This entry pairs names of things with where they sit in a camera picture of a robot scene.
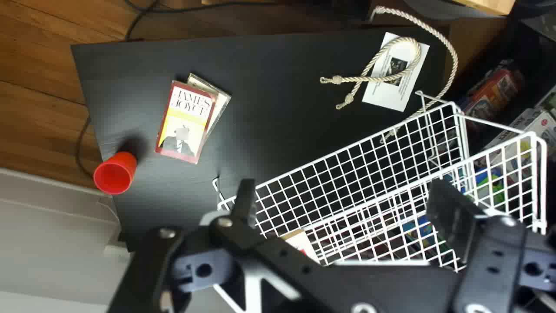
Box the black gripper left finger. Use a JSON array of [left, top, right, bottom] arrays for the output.
[[151, 179, 325, 313]]

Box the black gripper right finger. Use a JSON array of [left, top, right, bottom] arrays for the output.
[[426, 179, 556, 313]]

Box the thin white book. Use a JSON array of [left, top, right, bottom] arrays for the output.
[[283, 230, 318, 261]]

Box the brown book underneath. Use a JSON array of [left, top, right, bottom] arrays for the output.
[[186, 71, 233, 141]]

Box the stack of colourful boxes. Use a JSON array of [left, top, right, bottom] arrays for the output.
[[459, 59, 554, 151]]

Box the black side table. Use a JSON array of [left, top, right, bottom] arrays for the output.
[[70, 26, 466, 250]]

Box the red plastic cup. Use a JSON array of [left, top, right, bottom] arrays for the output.
[[94, 151, 137, 195]]

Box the white card with picture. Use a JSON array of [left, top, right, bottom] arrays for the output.
[[362, 33, 429, 111]]

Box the white wire two-tier shelf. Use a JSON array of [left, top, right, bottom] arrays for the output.
[[210, 91, 549, 273]]

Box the cream braided rope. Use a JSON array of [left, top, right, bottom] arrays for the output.
[[318, 5, 461, 113]]

